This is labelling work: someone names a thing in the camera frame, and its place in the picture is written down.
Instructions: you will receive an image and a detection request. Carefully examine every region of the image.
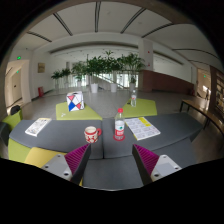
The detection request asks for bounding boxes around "yellow chair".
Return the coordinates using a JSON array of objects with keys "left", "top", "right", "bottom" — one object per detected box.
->
[{"left": 23, "top": 146, "right": 68, "bottom": 169}]

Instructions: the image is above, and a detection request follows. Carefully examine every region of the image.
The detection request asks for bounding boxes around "row of potted plants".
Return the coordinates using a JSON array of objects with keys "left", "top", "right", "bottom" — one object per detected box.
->
[{"left": 50, "top": 50, "right": 147, "bottom": 94}]

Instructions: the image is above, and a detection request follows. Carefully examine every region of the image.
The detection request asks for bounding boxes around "small clear drink bottle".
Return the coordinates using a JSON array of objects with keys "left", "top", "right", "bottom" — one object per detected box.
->
[{"left": 130, "top": 89, "right": 138, "bottom": 108}]

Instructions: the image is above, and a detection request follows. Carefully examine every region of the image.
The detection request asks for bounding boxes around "white printed booklet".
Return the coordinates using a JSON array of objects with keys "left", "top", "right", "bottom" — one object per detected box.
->
[{"left": 24, "top": 117, "right": 53, "bottom": 138}]

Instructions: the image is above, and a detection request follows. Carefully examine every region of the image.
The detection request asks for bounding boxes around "red floral mug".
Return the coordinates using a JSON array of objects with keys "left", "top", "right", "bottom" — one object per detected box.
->
[{"left": 83, "top": 125, "right": 103, "bottom": 144}]

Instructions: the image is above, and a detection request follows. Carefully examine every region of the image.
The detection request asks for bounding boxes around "lime green chair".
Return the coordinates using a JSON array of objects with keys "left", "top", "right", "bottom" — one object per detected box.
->
[{"left": 1, "top": 109, "right": 24, "bottom": 132}]

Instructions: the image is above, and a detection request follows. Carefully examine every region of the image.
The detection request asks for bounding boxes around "framed wall picture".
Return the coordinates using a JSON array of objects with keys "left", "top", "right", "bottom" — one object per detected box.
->
[{"left": 37, "top": 62, "right": 46, "bottom": 74}]

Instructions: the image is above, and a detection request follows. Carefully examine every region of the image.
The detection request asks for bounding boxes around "wooden bench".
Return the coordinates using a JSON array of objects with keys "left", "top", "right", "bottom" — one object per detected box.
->
[{"left": 179, "top": 98, "right": 224, "bottom": 134}]

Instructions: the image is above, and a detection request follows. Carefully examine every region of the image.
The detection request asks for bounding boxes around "white box with coloured triangles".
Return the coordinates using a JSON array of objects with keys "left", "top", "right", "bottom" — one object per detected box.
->
[{"left": 66, "top": 91, "right": 85, "bottom": 113}]

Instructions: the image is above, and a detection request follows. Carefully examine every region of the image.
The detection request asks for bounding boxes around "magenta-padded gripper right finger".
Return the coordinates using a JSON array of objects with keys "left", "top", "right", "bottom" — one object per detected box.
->
[{"left": 131, "top": 143, "right": 183, "bottom": 186}]

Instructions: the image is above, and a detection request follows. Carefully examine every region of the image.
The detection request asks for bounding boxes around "lime green table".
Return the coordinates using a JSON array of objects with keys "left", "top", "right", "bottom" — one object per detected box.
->
[
  {"left": 121, "top": 97, "right": 158, "bottom": 119},
  {"left": 55, "top": 101, "right": 103, "bottom": 121}
]

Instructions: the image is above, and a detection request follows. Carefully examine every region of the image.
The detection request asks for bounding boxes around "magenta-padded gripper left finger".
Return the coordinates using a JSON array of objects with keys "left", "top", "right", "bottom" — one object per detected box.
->
[{"left": 41, "top": 143, "right": 92, "bottom": 186}]

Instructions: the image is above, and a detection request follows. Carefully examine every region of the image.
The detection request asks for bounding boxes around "clear red-capped water bottle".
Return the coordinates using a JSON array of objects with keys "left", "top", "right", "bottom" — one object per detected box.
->
[{"left": 114, "top": 107, "right": 126, "bottom": 141}]

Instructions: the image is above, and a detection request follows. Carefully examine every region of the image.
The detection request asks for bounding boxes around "printed sheet with yellow patches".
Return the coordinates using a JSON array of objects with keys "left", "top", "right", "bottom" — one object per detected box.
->
[{"left": 124, "top": 116, "right": 161, "bottom": 142}]

